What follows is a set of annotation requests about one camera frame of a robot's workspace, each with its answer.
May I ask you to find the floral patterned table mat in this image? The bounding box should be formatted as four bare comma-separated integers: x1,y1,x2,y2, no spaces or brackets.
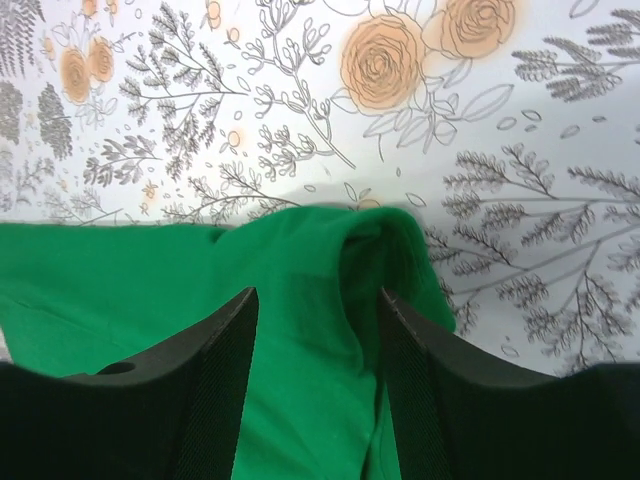
1,1,639,374

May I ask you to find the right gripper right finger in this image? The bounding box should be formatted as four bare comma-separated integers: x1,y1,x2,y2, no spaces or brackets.
379,291,639,480

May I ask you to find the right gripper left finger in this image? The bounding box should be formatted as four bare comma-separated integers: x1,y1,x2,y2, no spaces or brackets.
1,288,259,479

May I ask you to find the green t-shirt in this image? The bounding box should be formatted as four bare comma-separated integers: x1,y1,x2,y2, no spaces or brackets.
1,207,455,479

